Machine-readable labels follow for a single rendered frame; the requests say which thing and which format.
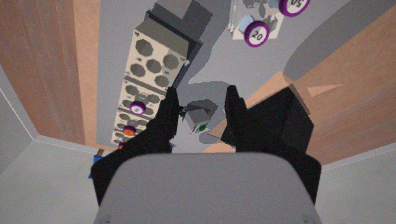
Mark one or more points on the white tube rack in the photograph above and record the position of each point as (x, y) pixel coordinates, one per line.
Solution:
(259, 10)

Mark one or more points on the beige bucket adapter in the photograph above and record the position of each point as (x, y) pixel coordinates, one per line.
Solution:
(116, 136)
(151, 94)
(163, 65)
(128, 116)

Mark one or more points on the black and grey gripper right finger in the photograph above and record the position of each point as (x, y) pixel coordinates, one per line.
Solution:
(251, 137)

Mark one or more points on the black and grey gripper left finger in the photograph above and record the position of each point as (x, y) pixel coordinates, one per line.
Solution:
(155, 137)

